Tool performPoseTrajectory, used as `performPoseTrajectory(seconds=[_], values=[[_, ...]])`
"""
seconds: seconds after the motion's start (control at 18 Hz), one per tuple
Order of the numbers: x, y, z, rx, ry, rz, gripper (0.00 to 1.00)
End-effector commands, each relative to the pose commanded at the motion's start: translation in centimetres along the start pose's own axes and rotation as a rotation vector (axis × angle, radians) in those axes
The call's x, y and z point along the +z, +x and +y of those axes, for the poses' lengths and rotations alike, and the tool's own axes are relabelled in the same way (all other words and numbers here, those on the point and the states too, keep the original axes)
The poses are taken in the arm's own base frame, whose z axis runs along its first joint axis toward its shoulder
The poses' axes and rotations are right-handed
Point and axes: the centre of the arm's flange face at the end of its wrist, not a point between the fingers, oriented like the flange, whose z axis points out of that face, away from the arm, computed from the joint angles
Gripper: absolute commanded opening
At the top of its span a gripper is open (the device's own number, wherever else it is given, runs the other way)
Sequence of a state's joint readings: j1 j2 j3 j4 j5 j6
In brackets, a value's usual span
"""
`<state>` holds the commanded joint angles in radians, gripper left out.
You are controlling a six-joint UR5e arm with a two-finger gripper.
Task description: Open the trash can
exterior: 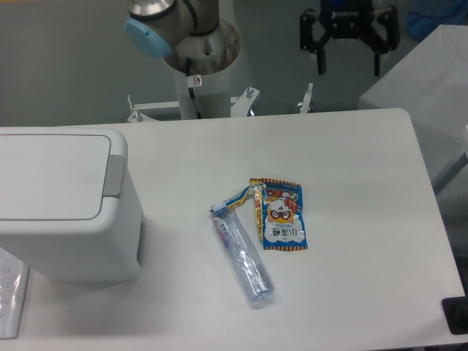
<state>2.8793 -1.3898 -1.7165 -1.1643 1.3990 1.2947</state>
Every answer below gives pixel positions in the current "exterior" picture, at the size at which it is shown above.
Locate blue plastic bag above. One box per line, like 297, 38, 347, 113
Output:
406, 0, 467, 42

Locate black device at edge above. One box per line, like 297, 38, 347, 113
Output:
442, 296, 467, 335

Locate yellow blue wrapper strip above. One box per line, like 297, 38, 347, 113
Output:
224, 186, 252, 209

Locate clear plastic water bottle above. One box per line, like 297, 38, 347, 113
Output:
211, 202, 276, 309

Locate blue orange snack bag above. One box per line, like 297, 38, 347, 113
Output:
249, 178, 308, 252

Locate black cable on pedestal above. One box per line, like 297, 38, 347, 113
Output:
184, 57, 203, 120

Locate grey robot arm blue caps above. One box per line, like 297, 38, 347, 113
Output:
124, 1, 400, 76

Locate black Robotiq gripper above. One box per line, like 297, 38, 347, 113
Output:
299, 0, 400, 77

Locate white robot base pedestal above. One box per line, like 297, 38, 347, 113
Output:
165, 1, 241, 120

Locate metal clamp bracket right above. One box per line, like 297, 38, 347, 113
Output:
297, 83, 314, 114

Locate white plastic trash can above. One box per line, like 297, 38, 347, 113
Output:
1, 127, 145, 282

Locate clear document holder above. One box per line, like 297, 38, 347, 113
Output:
1, 249, 30, 340

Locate white clamp bracket middle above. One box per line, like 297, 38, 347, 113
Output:
230, 86, 260, 117

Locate white side table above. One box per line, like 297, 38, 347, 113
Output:
358, 25, 467, 181

